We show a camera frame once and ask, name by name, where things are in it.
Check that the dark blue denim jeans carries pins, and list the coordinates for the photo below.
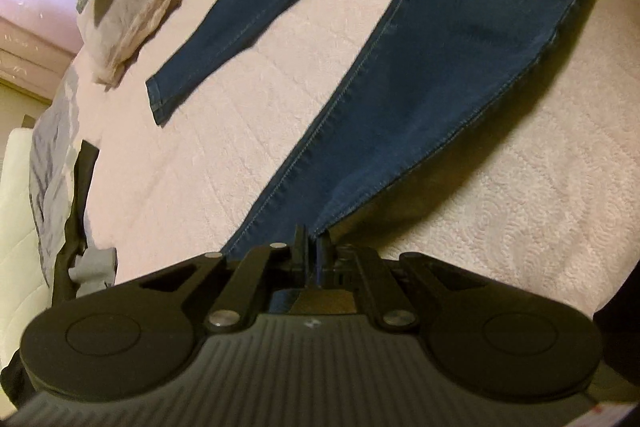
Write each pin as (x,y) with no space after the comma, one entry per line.
(429,69)

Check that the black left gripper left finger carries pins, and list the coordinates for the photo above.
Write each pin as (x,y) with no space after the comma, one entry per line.
(298,262)

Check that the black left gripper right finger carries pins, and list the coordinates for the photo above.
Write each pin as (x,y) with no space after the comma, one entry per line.
(335,267)

